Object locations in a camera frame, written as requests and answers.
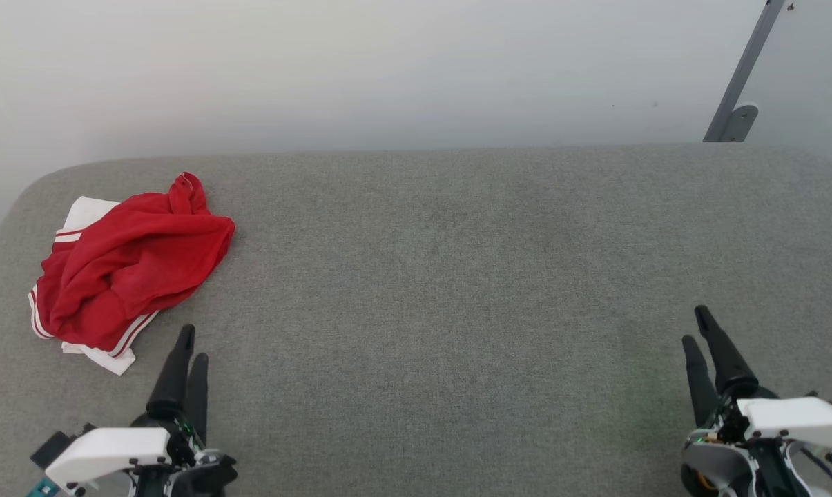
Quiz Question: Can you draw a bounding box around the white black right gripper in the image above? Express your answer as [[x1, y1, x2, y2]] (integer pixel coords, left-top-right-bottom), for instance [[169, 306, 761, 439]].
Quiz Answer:
[[679, 305, 832, 497]]

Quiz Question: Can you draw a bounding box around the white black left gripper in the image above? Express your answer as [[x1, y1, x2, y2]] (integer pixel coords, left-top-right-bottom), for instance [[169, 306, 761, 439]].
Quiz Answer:
[[30, 324, 238, 497]]

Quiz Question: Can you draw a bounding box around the red and white t-shirt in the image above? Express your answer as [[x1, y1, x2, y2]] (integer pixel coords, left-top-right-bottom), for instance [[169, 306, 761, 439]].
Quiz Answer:
[[28, 172, 236, 376]]

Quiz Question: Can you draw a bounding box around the grey fabric sofa cushion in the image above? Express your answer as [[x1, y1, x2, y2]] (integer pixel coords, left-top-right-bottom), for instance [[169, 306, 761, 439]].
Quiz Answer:
[[0, 143, 832, 497]]

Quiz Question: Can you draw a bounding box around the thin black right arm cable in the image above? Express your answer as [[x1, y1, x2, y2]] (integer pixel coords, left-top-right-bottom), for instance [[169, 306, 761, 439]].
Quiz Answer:
[[799, 445, 832, 494]]

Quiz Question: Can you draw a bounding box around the grey metal bracket bar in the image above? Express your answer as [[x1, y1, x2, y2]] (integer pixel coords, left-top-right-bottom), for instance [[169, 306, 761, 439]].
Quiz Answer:
[[704, 0, 786, 142]]

